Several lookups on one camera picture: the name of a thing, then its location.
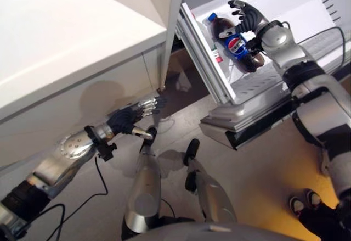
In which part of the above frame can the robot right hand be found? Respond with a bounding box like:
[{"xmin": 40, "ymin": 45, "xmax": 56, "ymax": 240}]
[{"xmin": 218, "ymin": 0, "xmax": 271, "ymax": 39}]

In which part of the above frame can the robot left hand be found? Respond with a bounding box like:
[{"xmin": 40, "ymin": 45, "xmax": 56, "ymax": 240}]
[{"xmin": 107, "ymin": 96, "xmax": 167, "ymax": 141}]

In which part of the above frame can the Pepsi cola bottle blue cap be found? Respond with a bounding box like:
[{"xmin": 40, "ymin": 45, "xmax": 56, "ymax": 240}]
[{"xmin": 207, "ymin": 12, "xmax": 266, "ymax": 74}]

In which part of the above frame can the white open refrigerator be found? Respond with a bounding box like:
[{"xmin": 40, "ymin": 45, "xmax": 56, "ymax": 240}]
[{"xmin": 175, "ymin": 0, "xmax": 351, "ymax": 150}]

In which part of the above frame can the small red green label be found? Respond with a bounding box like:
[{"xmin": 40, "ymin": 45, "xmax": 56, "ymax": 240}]
[{"xmin": 211, "ymin": 44, "xmax": 223, "ymax": 65}]

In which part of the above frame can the robot left leg silver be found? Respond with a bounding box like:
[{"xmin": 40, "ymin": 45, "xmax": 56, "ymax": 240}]
[{"xmin": 121, "ymin": 126, "xmax": 163, "ymax": 240}]

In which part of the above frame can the robot leg silver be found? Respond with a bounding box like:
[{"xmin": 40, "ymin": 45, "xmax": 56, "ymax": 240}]
[
  {"xmin": 121, "ymin": 126, "xmax": 163, "ymax": 240},
  {"xmin": 183, "ymin": 138, "xmax": 238, "ymax": 225}
]

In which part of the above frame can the white upright panel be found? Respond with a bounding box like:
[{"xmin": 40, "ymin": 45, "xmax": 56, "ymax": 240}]
[{"xmin": 138, "ymin": 0, "xmax": 188, "ymax": 91}]

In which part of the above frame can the white counter cabinet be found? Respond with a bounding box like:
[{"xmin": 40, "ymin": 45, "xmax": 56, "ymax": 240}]
[{"xmin": 0, "ymin": 0, "xmax": 168, "ymax": 170}]

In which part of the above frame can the robot right leg silver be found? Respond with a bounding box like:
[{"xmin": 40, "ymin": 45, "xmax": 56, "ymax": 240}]
[{"xmin": 183, "ymin": 138, "xmax": 238, "ymax": 225}]

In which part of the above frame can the robot torso grey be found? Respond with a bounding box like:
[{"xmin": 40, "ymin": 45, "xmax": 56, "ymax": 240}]
[{"xmin": 134, "ymin": 221, "xmax": 299, "ymax": 241}]

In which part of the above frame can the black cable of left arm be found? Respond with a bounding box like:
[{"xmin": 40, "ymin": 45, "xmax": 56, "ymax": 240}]
[{"xmin": 41, "ymin": 155, "xmax": 109, "ymax": 241}]

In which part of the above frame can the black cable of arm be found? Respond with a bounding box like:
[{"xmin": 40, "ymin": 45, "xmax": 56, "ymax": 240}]
[
  {"xmin": 41, "ymin": 155, "xmax": 109, "ymax": 241},
  {"xmin": 297, "ymin": 26, "xmax": 347, "ymax": 68}
]

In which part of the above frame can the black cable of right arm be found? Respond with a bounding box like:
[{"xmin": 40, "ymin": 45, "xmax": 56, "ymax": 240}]
[{"xmin": 297, "ymin": 26, "xmax": 347, "ymax": 68}]

